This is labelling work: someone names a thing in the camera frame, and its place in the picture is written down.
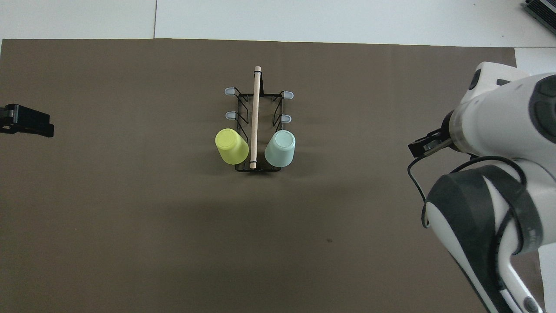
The yellow plastic cup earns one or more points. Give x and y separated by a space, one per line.
231 145

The dark grey ribbed device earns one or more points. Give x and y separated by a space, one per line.
542 13

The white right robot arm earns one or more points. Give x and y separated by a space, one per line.
499 121

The brown table mat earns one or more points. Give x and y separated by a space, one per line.
130 217

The pale green plastic cup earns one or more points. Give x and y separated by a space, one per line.
280 150

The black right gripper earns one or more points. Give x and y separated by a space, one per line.
419 148

